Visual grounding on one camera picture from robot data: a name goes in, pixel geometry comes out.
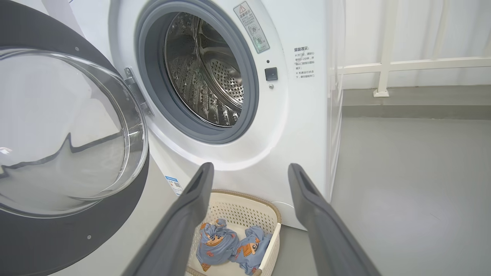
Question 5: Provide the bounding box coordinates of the grey rubber door gasket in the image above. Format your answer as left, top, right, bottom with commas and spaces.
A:
135, 0, 260, 145

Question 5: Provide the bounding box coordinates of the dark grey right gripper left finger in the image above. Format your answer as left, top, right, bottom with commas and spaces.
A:
122, 162, 214, 276

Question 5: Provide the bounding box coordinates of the cream perforated laundry basket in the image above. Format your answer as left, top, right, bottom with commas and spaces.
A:
185, 189, 282, 276

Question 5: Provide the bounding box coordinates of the blue cartoon garment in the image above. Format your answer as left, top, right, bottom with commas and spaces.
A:
229, 225, 273, 276
196, 218, 239, 272

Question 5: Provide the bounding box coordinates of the white front-load washing machine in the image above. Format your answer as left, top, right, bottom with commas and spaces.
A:
42, 0, 346, 276

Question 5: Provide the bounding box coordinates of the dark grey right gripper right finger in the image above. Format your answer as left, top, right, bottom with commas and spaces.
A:
288, 163, 382, 276

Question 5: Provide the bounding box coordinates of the metal washer door hinge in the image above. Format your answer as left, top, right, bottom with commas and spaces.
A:
124, 67, 154, 116

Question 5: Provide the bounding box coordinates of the white railing frame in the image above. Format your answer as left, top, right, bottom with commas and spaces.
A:
338, 0, 491, 97

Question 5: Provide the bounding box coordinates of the warning sticker with red triangle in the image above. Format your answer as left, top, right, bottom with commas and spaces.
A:
233, 1, 270, 54

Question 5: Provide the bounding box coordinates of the blue energy label sticker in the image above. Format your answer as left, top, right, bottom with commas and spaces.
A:
165, 176, 184, 196

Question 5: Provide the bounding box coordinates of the printed caution text label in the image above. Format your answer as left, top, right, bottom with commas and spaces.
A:
293, 47, 316, 79

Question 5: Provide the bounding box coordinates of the steel washing machine drum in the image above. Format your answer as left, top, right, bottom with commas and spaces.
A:
164, 11, 244, 127

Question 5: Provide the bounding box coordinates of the washing machine round door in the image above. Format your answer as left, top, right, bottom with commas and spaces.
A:
0, 0, 150, 276

